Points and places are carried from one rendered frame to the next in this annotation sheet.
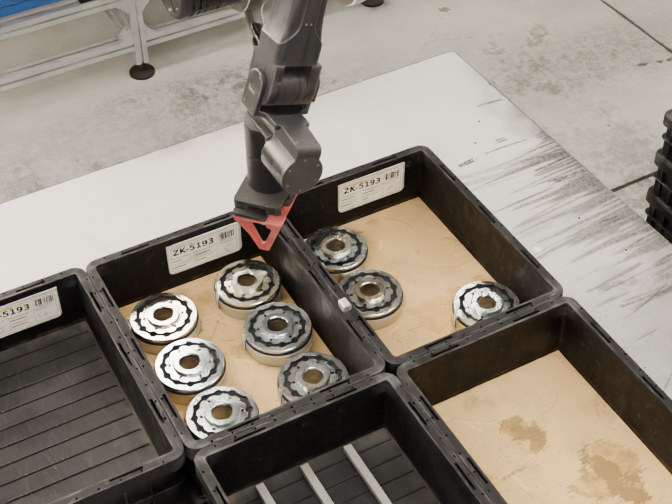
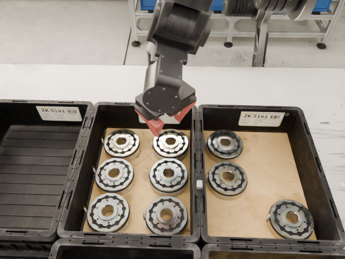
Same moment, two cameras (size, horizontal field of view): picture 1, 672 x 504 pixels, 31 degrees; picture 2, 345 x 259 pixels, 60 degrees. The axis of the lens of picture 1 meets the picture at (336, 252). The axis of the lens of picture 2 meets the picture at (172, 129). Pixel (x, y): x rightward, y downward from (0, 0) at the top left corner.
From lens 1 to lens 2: 1.10 m
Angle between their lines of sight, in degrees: 22
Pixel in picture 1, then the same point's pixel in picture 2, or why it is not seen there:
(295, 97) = (181, 35)
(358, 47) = (307, 60)
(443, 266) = (280, 178)
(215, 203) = (198, 96)
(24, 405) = (40, 156)
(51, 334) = (77, 127)
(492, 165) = (338, 129)
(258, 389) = (141, 203)
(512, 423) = not seen: outside the picture
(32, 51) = not seen: hidden behind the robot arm
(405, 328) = (237, 206)
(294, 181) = (154, 102)
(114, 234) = not seen: hidden behind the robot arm
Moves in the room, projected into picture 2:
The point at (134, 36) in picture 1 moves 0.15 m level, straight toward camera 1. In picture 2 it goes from (229, 31) to (225, 40)
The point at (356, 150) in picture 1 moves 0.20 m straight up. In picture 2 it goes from (273, 96) to (288, 55)
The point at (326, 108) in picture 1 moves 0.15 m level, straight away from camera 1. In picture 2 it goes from (270, 73) to (280, 55)
